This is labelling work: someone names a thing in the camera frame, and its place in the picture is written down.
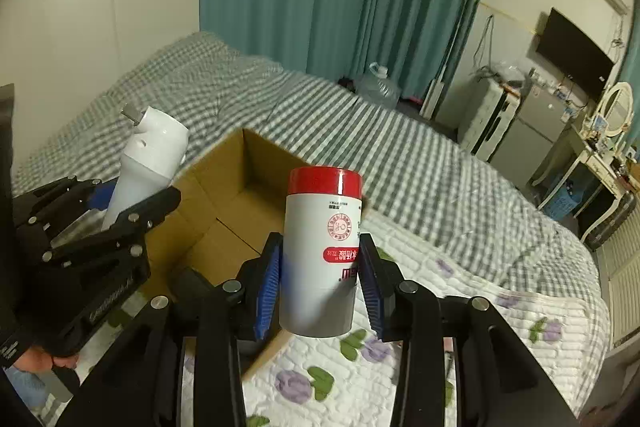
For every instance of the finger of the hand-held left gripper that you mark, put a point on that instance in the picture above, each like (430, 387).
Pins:
(135, 219)
(65, 199)

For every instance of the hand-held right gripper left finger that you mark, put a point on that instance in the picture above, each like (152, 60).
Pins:
(267, 292)

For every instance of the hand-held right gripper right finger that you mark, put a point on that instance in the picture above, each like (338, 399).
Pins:
(372, 294)

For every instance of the white bottle with grey cap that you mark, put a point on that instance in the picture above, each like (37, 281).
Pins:
(150, 147)

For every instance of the white canister with red lid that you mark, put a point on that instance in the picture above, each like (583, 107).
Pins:
(320, 217)

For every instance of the cardboard box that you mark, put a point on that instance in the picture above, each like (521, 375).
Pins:
(225, 187)

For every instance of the person's left hand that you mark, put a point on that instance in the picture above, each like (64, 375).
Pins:
(60, 361)

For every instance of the white floral quilt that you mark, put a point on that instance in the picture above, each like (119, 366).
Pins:
(450, 267)

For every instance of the grey checked blanket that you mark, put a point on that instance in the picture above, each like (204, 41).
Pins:
(400, 157)

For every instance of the white standing panel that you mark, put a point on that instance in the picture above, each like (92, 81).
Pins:
(432, 99)

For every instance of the clear water jug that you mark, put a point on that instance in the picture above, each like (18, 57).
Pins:
(376, 87)

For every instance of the white ribbed suitcase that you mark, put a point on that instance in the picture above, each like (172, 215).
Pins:
(487, 117)

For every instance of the blue plastic basket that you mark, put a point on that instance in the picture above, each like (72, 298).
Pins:
(565, 202)

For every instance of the grey mini fridge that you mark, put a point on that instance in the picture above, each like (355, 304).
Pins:
(537, 122)

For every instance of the white radiator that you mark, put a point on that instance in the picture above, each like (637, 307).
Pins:
(625, 287)

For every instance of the white dressing table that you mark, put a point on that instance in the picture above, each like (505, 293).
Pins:
(595, 162)

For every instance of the oval white vanity mirror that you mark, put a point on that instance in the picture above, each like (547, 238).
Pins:
(614, 107)

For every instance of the black wall television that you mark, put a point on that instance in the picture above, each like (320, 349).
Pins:
(575, 52)

